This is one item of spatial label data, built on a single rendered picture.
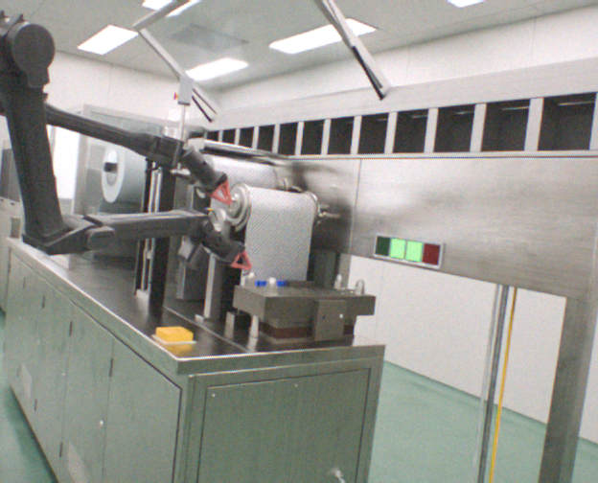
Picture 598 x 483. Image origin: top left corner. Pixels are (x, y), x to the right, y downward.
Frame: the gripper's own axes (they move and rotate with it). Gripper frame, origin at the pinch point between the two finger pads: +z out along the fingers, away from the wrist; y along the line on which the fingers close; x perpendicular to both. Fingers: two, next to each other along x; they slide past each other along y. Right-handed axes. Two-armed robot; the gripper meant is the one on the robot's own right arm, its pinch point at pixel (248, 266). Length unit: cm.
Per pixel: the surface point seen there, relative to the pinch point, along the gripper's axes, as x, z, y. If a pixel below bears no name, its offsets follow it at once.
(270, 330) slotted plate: -13.3, 7.0, 15.7
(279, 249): 9.8, 6.1, 0.3
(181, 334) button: -26.3, -14.3, 13.4
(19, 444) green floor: -110, 25, -137
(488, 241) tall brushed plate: 29, 19, 58
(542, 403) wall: 51, 274, -40
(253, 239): 7.4, -3.5, 0.2
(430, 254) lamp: 24, 20, 42
